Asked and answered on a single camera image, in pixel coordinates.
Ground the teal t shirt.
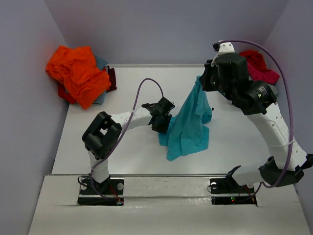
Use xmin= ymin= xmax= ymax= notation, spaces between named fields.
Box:
xmin=158 ymin=76 xmax=212 ymax=161

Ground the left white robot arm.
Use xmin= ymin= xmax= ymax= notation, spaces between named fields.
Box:
xmin=82 ymin=97 xmax=175 ymax=195

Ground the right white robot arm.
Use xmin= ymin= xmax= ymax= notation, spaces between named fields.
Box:
xmin=200 ymin=52 xmax=313 ymax=192

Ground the red t shirt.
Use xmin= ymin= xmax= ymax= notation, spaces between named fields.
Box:
xmin=239 ymin=50 xmax=267 ymax=72

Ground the magenta t shirt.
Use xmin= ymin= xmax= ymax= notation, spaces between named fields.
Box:
xmin=247 ymin=62 xmax=280 ymax=85

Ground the grey t shirt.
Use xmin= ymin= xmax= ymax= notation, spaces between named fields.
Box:
xmin=269 ymin=84 xmax=278 ymax=97

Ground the dark red folded shirt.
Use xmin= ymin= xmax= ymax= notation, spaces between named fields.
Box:
xmin=105 ymin=66 xmax=117 ymax=93

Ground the orange t shirt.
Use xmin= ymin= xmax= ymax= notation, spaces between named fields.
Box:
xmin=45 ymin=46 xmax=111 ymax=110

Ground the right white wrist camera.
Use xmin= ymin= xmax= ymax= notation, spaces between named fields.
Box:
xmin=211 ymin=41 xmax=235 ymax=67

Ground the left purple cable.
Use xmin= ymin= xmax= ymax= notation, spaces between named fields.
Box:
xmin=88 ymin=78 xmax=164 ymax=204

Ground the purple cable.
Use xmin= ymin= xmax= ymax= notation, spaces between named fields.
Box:
xmin=219 ymin=40 xmax=293 ymax=204
xmin=88 ymin=78 xmax=164 ymax=204

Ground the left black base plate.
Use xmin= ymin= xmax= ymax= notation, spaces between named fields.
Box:
xmin=77 ymin=176 xmax=124 ymax=206

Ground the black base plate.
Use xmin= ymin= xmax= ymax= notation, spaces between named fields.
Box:
xmin=206 ymin=178 xmax=257 ymax=206
xmin=77 ymin=176 xmax=124 ymax=206

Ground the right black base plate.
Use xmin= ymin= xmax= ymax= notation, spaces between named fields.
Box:
xmin=206 ymin=178 xmax=257 ymax=206

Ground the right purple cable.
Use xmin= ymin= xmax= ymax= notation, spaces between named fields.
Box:
xmin=219 ymin=40 xmax=293 ymax=204

